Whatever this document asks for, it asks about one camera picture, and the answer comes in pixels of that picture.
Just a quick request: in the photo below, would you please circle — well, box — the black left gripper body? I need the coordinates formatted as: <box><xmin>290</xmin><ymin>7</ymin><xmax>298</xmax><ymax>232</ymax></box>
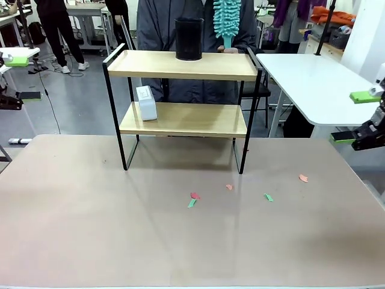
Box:
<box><xmin>0</xmin><ymin>89</ymin><xmax>24</xmax><ymax>111</ymax></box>

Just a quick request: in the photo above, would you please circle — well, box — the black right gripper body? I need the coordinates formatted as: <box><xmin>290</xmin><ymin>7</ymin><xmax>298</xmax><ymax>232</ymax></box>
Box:
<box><xmin>351</xmin><ymin>99</ymin><xmax>385</xmax><ymax>151</ymax></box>

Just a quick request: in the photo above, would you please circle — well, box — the white rectangular box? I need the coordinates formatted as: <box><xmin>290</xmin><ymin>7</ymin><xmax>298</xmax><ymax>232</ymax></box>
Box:
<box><xmin>135</xmin><ymin>85</ymin><xmax>159</xmax><ymax>122</ymax></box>

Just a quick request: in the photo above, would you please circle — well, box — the teal microfiber duster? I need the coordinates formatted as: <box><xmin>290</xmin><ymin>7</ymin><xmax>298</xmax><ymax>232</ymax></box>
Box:
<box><xmin>212</xmin><ymin>0</ymin><xmax>242</xmax><ymax>51</ymax></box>

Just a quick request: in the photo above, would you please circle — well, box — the black mesh pen holder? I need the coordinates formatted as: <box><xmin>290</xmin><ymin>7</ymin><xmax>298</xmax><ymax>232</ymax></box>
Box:
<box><xmin>174</xmin><ymin>17</ymin><xmax>205</xmax><ymax>61</ymax></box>

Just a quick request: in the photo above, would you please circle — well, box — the person left hand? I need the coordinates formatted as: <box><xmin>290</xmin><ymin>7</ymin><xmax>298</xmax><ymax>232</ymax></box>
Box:
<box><xmin>217</xmin><ymin>45</ymin><xmax>241</xmax><ymax>55</ymax></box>

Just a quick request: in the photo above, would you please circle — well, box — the small white table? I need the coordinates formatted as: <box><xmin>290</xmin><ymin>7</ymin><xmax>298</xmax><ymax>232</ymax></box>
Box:
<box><xmin>0</xmin><ymin>47</ymin><xmax>41</xmax><ymax>75</ymax></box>

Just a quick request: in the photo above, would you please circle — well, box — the black backpack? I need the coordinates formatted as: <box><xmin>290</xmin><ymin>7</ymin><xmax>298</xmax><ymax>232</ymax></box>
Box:
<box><xmin>28</xmin><ymin>21</ymin><xmax>46</xmax><ymax>45</ymax></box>

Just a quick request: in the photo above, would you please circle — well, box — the person in black clothes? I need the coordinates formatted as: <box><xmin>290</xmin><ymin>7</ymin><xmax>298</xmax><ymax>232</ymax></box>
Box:
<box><xmin>105</xmin><ymin>0</ymin><xmax>131</xmax><ymax>51</ymax></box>
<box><xmin>34</xmin><ymin>0</ymin><xmax>90</xmax><ymax>75</ymax></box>

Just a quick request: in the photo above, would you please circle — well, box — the large white side table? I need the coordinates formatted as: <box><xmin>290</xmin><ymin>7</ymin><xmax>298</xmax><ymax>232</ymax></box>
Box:
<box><xmin>255</xmin><ymin>53</ymin><xmax>385</xmax><ymax>139</ymax></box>

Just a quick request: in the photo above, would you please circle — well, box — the grey storage basket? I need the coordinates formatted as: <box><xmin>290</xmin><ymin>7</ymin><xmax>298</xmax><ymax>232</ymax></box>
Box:
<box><xmin>328</xmin><ymin>26</ymin><xmax>352</xmax><ymax>51</ymax></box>

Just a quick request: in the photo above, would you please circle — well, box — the wooden desk with drawers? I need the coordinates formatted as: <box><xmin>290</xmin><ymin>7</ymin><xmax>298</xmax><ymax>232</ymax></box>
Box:
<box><xmin>298</xmin><ymin>28</ymin><xmax>345</xmax><ymax>63</ymax></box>

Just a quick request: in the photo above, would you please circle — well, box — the black stand pole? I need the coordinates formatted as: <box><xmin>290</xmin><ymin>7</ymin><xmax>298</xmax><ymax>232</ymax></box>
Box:
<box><xmin>313</xmin><ymin>0</ymin><xmax>338</xmax><ymax>57</ymax></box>

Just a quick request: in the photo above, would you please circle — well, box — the grey background workbench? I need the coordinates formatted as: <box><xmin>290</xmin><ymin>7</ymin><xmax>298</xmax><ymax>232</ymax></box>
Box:
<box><xmin>64</xmin><ymin>2</ymin><xmax>121</xmax><ymax>52</ymax></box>

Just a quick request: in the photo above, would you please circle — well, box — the orange cloth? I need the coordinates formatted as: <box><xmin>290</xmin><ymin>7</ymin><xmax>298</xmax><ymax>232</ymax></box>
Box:
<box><xmin>310</xmin><ymin>5</ymin><xmax>356</xmax><ymax>26</ymax></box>

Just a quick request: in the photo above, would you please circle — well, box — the black folding chair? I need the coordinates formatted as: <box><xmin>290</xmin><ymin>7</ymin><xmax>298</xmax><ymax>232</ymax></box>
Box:
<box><xmin>240</xmin><ymin>78</ymin><xmax>271</xmax><ymax>129</ymax></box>

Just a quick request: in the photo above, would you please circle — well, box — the person in purple jacket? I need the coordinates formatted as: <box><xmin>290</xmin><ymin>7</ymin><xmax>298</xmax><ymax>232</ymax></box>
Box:
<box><xmin>272</xmin><ymin>0</ymin><xmax>327</xmax><ymax>52</ymax></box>

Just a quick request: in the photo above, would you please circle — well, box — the person in grey jacket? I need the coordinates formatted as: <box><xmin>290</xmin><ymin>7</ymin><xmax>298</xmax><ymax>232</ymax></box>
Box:
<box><xmin>137</xmin><ymin>0</ymin><xmax>265</xmax><ymax>105</ymax></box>

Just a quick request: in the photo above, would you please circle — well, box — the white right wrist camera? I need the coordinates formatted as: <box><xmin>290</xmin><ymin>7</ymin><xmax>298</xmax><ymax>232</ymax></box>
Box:
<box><xmin>368</xmin><ymin>76</ymin><xmax>385</xmax><ymax>97</ymax></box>

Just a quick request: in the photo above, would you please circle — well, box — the two-tier wooden shelf black frame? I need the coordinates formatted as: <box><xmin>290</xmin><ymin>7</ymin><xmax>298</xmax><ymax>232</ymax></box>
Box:
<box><xmin>102</xmin><ymin>43</ymin><xmax>263</xmax><ymax>175</ymax></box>

